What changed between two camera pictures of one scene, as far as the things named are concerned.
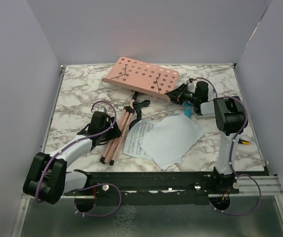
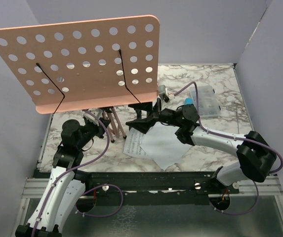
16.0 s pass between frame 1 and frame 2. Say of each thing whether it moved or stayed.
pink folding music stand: moved
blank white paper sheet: stayed
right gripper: moved
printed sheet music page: stayed
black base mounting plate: stayed
